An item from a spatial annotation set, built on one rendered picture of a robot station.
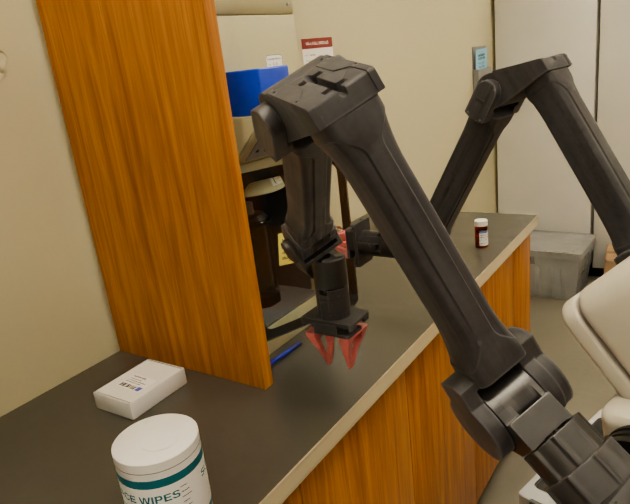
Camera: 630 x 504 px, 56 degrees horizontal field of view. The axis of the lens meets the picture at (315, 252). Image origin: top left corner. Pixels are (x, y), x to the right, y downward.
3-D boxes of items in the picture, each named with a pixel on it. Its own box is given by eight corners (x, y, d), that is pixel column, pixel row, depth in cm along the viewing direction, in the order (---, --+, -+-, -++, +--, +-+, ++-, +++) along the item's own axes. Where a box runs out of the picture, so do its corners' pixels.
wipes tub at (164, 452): (114, 529, 93) (92, 449, 89) (174, 478, 103) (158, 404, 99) (171, 560, 86) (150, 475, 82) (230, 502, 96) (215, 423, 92)
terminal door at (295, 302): (257, 344, 139) (230, 175, 126) (357, 302, 155) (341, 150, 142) (259, 345, 138) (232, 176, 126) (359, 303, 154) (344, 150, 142)
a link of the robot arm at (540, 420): (545, 464, 56) (585, 428, 57) (469, 380, 60) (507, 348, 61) (523, 474, 64) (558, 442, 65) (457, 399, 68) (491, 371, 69)
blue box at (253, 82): (227, 117, 123) (220, 72, 121) (257, 111, 131) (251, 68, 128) (264, 115, 118) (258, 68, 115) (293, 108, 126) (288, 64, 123)
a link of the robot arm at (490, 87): (503, 91, 93) (540, 81, 99) (476, 73, 95) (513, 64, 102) (410, 277, 122) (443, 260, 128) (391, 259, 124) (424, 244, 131)
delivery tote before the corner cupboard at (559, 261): (483, 292, 396) (482, 245, 385) (505, 271, 427) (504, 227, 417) (580, 305, 361) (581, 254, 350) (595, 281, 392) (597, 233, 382)
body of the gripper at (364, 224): (362, 216, 136) (390, 218, 132) (366, 258, 139) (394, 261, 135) (347, 224, 131) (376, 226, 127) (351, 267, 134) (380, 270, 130)
